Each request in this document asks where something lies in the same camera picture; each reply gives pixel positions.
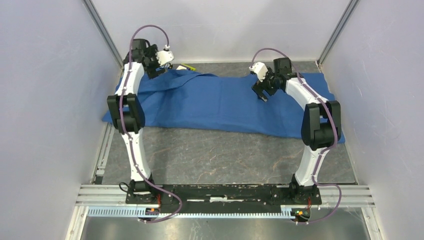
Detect white blue wedge block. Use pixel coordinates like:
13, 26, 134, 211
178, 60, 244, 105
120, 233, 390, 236
176, 65, 187, 70

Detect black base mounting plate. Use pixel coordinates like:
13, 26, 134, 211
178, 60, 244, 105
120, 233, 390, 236
125, 184, 323, 215

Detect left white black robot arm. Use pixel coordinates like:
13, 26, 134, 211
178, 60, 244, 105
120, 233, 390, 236
106, 38, 166, 204

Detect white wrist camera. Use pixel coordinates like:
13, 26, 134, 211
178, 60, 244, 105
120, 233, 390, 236
155, 49, 175, 67
249, 62, 268, 82

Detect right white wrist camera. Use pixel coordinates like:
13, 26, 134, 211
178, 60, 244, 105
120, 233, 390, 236
249, 62, 268, 82

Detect aluminium frame rail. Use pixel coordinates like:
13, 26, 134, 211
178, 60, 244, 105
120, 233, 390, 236
75, 184, 376, 209

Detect yellow green block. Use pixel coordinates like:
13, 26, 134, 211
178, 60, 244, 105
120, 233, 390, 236
180, 63, 196, 71

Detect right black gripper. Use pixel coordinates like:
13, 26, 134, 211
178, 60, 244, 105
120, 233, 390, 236
250, 66, 280, 103

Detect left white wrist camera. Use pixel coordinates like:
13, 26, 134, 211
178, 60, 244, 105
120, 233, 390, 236
155, 49, 175, 67

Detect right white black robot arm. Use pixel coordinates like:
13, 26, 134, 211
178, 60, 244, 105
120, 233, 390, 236
249, 57, 342, 205

